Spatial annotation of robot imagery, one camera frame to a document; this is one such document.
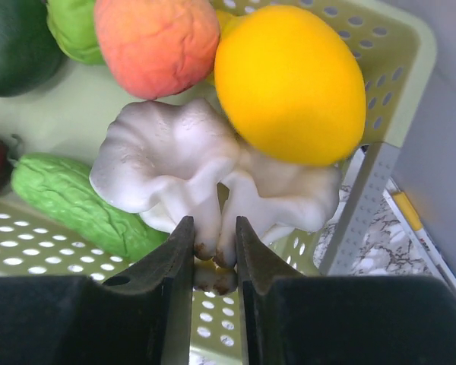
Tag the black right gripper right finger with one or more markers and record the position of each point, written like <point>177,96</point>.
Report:
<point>290,318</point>

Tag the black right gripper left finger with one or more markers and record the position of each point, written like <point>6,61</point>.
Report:
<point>142,315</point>

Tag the white toy mushroom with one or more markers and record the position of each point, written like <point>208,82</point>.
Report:
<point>165,162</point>

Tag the white yellow marker pen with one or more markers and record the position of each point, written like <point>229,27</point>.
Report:
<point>403,210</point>

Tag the green perforated plastic basket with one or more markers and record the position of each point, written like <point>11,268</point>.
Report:
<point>68,116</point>

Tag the yellow toy lemon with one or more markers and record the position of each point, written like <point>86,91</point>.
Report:
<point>290,85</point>

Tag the orange toy peach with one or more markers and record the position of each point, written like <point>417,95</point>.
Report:
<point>157,49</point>

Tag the dark green toy avocado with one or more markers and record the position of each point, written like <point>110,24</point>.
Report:
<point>29,54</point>

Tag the light green toy apple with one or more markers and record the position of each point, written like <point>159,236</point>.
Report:
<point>71,22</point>

